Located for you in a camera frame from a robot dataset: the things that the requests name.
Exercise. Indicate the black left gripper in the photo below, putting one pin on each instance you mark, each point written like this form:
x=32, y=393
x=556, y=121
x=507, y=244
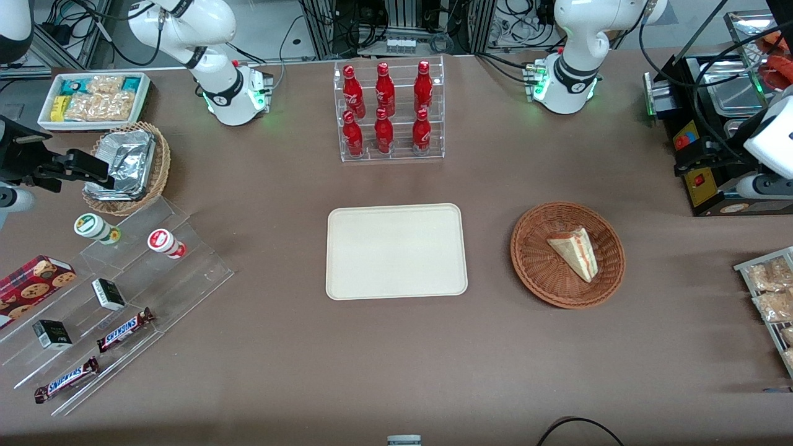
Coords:
x=723, y=150

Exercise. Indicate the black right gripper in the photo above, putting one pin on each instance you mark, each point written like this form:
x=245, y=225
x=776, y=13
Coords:
x=18, y=155

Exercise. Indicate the triangle sandwich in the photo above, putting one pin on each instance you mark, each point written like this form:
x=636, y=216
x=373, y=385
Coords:
x=576, y=253

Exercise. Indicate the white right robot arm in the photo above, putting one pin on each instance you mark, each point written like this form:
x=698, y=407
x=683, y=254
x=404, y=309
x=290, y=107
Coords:
x=232, y=102

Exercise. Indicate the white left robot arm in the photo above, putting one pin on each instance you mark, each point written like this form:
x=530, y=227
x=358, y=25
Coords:
x=576, y=37

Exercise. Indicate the wicker basket with foil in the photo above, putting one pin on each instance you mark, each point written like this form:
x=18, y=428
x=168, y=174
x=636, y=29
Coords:
x=162, y=167

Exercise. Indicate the tray of packaged crackers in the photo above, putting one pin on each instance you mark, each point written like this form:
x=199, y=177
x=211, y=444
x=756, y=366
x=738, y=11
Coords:
x=771, y=334

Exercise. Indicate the round brown wicker basket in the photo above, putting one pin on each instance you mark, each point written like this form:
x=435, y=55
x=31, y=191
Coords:
x=539, y=272

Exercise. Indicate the cream rectangular tray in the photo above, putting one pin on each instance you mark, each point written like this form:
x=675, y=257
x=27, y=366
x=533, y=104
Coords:
x=390, y=254

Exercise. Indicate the black hot food case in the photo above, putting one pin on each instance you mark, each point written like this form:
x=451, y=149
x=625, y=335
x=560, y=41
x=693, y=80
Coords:
x=703, y=189

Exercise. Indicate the silver foil container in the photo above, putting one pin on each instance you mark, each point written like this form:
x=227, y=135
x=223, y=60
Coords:
x=127, y=164

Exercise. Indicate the green lid snack cup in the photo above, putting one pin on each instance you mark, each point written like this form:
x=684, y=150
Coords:
x=92, y=226

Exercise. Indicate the large clear cracker bag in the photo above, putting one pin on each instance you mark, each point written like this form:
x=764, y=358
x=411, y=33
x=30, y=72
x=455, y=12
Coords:
x=99, y=106

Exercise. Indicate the yellow snack packet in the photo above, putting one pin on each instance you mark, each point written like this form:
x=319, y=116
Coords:
x=59, y=108

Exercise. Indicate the grey box with green light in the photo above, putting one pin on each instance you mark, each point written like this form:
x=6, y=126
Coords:
x=663, y=102

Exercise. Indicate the steel food pan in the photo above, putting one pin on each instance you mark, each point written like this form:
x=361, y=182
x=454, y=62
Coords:
x=734, y=93

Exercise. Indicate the white snack bin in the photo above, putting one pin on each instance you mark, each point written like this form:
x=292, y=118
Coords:
x=144, y=99

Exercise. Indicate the small teal snack packet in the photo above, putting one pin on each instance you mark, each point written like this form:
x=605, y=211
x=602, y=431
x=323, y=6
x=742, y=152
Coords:
x=131, y=84

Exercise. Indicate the red lid snack cup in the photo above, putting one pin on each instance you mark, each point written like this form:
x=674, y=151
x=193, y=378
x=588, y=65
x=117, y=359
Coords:
x=164, y=241

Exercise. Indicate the red sausage on skewer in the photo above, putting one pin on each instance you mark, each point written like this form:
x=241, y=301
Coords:
x=780, y=71
x=779, y=42

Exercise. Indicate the small black box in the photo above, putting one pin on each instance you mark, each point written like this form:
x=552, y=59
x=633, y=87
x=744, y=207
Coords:
x=52, y=334
x=108, y=294

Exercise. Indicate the red plaid cookie box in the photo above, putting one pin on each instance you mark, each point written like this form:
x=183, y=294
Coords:
x=31, y=288

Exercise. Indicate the clear bag of snacks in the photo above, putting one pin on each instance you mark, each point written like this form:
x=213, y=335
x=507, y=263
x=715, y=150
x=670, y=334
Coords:
x=788, y=336
x=771, y=275
x=777, y=306
x=790, y=359

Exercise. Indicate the clear acrylic stepped stand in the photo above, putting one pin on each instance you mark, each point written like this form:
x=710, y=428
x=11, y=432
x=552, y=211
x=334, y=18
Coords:
x=186, y=282

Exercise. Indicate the Snickers chocolate bar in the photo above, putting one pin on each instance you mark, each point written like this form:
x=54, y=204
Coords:
x=67, y=380
x=124, y=330

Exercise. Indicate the red cola bottle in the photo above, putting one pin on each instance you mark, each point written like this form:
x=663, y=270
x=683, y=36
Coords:
x=423, y=90
x=383, y=135
x=353, y=93
x=385, y=91
x=421, y=134
x=352, y=137

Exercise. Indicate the clear acrylic bottle rack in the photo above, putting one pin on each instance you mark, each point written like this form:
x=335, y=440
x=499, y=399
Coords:
x=399, y=152

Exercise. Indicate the grey white device edge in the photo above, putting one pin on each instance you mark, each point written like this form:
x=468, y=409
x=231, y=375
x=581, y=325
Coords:
x=404, y=440

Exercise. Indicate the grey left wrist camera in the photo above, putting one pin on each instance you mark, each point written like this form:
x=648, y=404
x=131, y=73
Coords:
x=765, y=187

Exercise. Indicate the aluminium equipment frame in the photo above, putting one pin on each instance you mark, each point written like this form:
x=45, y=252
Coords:
x=319, y=31

